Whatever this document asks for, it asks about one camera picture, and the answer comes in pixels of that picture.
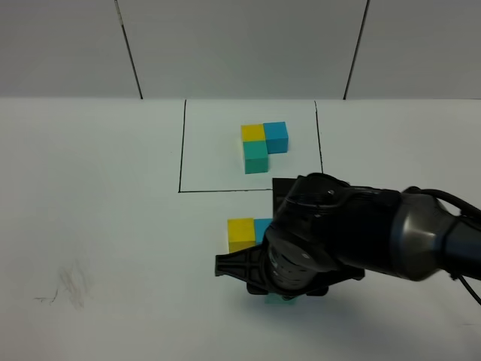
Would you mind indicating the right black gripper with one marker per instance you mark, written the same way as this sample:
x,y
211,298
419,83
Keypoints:
x,y
264,270

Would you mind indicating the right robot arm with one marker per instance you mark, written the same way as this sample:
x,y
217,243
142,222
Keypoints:
x,y
325,231

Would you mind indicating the green template cube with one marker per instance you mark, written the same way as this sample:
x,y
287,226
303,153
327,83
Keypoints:
x,y
256,165

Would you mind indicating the blue template cube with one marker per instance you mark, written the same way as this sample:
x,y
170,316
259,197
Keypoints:
x,y
276,137

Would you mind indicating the yellow template cube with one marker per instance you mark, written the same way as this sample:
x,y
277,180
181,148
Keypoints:
x,y
252,132

